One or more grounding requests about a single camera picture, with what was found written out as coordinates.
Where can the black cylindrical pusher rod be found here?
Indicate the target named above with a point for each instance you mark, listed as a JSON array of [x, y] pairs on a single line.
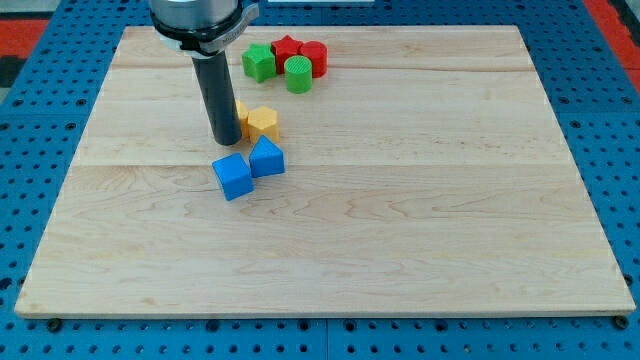
[[218, 95]]

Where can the green star block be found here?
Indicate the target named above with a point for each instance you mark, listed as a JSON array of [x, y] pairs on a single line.
[[259, 62]]

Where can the red star block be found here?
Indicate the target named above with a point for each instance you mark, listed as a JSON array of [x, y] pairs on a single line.
[[283, 49]]

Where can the yellow block behind rod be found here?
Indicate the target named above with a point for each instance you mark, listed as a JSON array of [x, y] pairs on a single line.
[[243, 114]]

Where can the yellow hexagon block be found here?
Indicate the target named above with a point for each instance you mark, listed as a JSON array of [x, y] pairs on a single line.
[[263, 121]]

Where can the green cylinder block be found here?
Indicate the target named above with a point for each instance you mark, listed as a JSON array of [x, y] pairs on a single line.
[[298, 74]]

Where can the blue triangular prism block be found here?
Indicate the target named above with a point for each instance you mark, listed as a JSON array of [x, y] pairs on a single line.
[[266, 158]]

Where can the red cylinder block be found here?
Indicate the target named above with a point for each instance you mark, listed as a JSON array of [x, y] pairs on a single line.
[[317, 53]]

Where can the blue cube block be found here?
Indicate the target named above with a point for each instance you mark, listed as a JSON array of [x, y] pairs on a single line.
[[233, 175]]

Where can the light wooden board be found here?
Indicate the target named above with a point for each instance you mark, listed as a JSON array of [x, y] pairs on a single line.
[[426, 177]]

